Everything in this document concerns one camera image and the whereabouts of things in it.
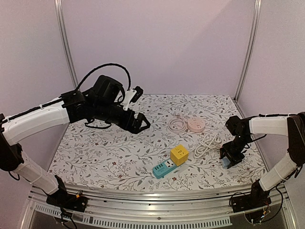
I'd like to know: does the left aluminium corner post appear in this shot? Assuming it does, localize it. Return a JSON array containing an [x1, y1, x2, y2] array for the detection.
[[54, 0, 79, 88]]

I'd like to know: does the yellow cube socket adapter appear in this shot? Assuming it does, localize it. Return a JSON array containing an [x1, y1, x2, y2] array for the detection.
[[170, 145, 189, 166]]

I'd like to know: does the aluminium corner post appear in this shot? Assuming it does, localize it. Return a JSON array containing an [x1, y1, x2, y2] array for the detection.
[[54, 0, 79, 88], [234, 0, 262, 103]]

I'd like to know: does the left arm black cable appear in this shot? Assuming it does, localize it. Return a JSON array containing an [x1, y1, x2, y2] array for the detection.
[[76, 62, 132, 128]]

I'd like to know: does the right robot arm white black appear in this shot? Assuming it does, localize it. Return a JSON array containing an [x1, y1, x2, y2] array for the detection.
[[220, 112, 305, 208]]

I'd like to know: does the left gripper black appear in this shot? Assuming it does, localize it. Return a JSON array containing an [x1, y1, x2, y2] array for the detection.
[[93, 101, 152, 134]]

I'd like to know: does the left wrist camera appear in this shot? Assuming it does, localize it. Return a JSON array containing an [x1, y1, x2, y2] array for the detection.
[[121, 86, 143, 111]]

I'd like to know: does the pink round power strip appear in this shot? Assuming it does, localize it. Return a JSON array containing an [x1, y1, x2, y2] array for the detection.
[[187, 117, 205, 133]]

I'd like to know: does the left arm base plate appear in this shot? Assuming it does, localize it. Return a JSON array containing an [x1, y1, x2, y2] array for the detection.
[[46, 190, 88, 212]]

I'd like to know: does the floral table mat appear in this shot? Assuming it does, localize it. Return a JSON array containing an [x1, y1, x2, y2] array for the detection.
[[49, 95, 266, 192]]

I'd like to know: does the teal power strip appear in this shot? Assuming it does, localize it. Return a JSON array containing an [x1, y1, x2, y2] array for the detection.
[[152, 158, 183, 179]]

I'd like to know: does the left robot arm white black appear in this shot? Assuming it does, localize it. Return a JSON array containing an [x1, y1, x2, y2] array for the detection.
[[0, 75, 151, 207]]

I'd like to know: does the blue charger cube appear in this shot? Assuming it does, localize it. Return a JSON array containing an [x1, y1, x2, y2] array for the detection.
[[222, 158, 231, 169]]

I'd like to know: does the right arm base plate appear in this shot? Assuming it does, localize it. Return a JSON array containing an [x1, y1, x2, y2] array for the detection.
[[229, 192, 272, 213]]

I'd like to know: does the white power strip cable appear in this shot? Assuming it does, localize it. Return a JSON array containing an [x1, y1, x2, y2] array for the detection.
[[190, 133, 221, 157]]

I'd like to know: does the aluminium front rail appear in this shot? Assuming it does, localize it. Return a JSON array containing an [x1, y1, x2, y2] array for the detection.
[[21, 185, 297, 229]]

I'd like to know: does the right aluminium corner post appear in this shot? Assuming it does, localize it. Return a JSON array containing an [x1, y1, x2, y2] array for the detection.
[[234, 0, 262, 103]]

